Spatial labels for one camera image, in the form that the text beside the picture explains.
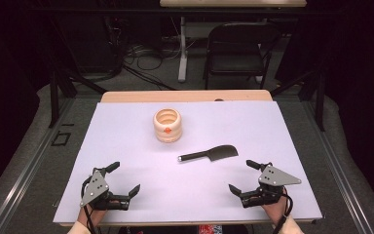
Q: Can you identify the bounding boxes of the person's left hand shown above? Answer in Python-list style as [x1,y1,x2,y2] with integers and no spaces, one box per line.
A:
[77,204,108,228]

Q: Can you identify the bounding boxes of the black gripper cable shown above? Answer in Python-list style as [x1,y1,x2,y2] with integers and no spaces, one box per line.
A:
[81,176,97,234]
[272,188,294,234]

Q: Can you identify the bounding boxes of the wooden board edge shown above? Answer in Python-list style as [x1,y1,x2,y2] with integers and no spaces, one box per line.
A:
[59,90,319,227]

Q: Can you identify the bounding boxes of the black folding chair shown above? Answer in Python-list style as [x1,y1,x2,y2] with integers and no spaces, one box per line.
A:
[203,21,281,91]

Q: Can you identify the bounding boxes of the black floor cables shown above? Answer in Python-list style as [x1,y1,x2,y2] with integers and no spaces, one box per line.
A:
[122,43,178,92]

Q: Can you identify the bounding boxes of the black kitchen knife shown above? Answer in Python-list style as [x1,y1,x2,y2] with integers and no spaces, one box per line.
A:
[177,144,240,163]

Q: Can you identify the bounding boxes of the white desk leg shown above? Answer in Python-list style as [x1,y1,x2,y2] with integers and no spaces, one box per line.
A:
[177,16,189,83]

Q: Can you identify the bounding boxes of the person's right hand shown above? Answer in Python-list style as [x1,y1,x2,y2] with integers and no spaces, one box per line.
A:
[262,194,290,226]

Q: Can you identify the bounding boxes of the black metal stand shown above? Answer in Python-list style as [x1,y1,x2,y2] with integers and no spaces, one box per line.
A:
[48,69,109,129]
[270,67,326,133]

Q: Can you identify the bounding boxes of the cream ribbed utensil holder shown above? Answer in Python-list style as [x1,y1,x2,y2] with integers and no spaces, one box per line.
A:
[152,107,183,143]

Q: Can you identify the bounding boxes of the light desk top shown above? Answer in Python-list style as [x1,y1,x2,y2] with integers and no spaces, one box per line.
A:
[159,0,308,8]

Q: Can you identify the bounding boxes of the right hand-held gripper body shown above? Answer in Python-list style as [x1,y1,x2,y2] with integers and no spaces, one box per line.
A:
[240,163,303,209]

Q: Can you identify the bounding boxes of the red patterned item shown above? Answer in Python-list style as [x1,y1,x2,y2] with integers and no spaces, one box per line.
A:
[198,223,224,234]

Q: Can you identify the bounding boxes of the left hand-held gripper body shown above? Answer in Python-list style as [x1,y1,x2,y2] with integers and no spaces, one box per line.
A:
[79,167,131,212]

